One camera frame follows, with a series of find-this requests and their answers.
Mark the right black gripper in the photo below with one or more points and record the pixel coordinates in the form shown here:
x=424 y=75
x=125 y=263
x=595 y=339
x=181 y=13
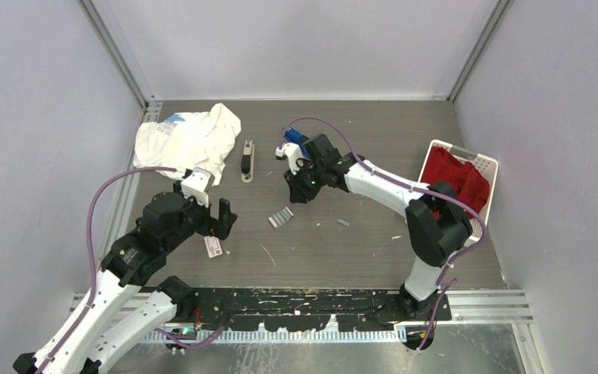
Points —
x=298 y=193

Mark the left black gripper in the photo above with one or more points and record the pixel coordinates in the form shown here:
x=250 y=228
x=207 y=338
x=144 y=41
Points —
x=225 y=216

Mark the box of staples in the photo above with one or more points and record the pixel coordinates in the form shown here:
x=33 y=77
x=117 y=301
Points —
x=281 y=217

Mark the blue black stapler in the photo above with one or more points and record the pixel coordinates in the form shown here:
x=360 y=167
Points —
x=294 y=136

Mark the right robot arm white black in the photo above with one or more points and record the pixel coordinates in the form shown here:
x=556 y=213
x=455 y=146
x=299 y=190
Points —
x=437 y=224

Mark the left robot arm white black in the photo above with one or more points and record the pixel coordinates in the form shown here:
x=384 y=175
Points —
x=86 y=343

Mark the staple box lid sleeve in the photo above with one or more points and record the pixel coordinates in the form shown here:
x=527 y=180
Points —
x=213 y=246

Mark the white crumpled t-shirt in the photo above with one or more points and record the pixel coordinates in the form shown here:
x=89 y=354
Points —
x=188 y=140

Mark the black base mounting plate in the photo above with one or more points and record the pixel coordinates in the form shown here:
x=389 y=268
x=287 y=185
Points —
x=302 y=309

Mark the red cloth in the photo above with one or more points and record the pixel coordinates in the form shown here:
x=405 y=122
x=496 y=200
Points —
x=470 y=186

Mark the white plastic basket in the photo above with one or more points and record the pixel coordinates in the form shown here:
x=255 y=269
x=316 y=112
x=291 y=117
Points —
x=487 y=166

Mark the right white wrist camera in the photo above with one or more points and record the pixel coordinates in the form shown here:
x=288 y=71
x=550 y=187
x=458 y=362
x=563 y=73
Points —
x=292 y=154

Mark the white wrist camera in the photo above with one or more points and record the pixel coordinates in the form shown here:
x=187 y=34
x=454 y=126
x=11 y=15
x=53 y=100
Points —
x=196 y=184
x=292 y=154

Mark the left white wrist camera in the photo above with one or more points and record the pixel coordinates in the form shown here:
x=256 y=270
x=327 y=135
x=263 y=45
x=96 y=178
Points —
x=196 y=184

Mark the white perforated cable rail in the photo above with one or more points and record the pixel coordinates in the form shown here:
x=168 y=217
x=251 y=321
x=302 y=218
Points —
x=328 y=335

